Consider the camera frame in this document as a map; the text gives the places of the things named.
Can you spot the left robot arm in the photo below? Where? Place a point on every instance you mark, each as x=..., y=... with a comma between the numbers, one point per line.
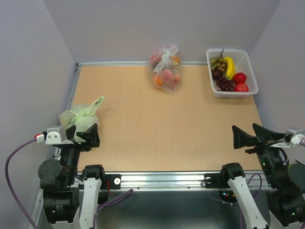
x=70, y=201

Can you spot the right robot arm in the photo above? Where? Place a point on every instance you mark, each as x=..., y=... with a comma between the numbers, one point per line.
x=286, y=180

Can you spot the dark purple grapes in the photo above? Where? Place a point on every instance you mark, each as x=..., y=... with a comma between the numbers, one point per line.
x=225, y=85

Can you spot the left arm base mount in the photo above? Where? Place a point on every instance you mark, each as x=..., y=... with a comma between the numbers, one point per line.
x=109, y=181

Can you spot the aluminium front rail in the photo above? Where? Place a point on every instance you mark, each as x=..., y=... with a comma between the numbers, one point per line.
x=161, y=181

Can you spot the clear plastic fruit bag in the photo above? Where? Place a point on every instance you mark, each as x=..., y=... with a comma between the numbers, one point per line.
x=166, y=58

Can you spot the orange fruit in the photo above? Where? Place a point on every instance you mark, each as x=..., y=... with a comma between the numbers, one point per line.
x=158, y=80

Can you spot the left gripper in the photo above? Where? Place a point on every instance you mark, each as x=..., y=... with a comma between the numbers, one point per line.
x=92, y=134

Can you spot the dark mangosteen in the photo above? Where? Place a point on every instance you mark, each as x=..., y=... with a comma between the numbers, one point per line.
x=216, y=74

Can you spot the red apple upper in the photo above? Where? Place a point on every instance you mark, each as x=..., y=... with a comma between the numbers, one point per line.
x=239, y=78

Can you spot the longan bunch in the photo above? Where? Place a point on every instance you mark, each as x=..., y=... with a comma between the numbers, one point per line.
x=218, y=62

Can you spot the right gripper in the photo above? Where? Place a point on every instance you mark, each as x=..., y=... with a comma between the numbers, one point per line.
x=241, y=138

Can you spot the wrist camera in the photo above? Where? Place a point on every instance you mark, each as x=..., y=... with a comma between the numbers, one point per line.
x=52, y=136
x=295, y=136

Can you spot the white plastic basket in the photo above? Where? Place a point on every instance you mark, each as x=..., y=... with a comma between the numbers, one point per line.
x=242, y=65

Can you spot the green plastic bag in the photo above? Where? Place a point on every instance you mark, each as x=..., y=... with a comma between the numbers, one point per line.
x=83, y=116

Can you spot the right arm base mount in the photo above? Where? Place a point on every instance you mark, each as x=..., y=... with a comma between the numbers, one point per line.
x=214, y=180

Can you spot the red apple lower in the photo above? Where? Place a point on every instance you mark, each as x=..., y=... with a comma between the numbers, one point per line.
x=241, y=87

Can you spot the yellow banana bunch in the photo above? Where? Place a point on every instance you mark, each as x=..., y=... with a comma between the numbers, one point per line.
x=230, y=72

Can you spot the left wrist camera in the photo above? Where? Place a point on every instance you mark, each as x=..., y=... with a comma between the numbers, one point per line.
x=52, y=136

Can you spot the pink peach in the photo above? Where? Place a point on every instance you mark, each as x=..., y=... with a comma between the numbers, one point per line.
x=167, y=76

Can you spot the red apple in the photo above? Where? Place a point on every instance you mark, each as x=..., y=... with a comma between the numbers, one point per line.
x=239, y=78
x=241, y=87

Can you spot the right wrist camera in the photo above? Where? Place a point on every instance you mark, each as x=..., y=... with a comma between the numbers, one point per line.
x=295, y=136

